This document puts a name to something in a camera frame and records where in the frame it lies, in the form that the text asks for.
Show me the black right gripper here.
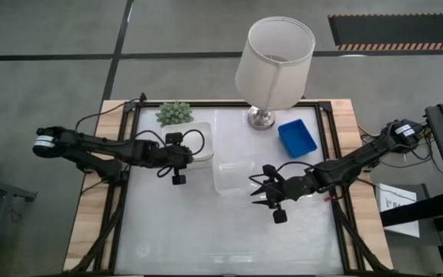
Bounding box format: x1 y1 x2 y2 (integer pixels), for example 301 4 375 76
250 172 317 209

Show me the clear plastic basket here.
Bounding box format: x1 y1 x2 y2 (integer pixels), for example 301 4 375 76
212 160 257 198
217 162 256 193

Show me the white plastic basket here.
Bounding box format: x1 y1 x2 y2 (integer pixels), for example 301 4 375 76
161 121 215 169
161 121 214 162

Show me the white printed box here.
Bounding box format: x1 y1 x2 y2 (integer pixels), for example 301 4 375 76
375 182 421 239

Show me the table lamp white shade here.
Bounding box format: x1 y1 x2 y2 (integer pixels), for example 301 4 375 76
234 15 317 132

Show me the black beam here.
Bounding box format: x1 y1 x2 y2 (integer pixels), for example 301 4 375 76
378 191 443 228

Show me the black hazard-striped mat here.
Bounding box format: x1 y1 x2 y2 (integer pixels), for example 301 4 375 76
327 12 443 52

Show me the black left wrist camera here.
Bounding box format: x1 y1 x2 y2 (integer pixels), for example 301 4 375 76
165 132 185 145

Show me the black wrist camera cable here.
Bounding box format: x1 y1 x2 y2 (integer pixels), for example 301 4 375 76
248 160 317 184
135 128 206 179

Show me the black table frame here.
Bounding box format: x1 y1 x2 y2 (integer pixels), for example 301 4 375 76
62 98 395 277

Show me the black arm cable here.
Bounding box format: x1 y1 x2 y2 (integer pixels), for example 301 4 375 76
74 93 148 132

